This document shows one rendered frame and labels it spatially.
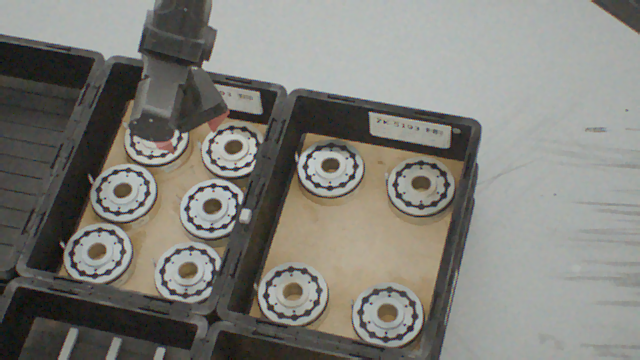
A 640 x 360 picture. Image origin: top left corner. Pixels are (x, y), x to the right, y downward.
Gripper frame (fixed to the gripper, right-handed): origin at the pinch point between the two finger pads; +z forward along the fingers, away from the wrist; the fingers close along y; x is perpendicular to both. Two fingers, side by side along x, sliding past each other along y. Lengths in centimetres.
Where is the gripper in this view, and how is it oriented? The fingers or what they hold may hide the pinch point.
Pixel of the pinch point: (191, 137)
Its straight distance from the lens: 167.8
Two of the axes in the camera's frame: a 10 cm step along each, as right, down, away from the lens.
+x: -5.0, -7.3, 4.7
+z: 0.9, 5.0, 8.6
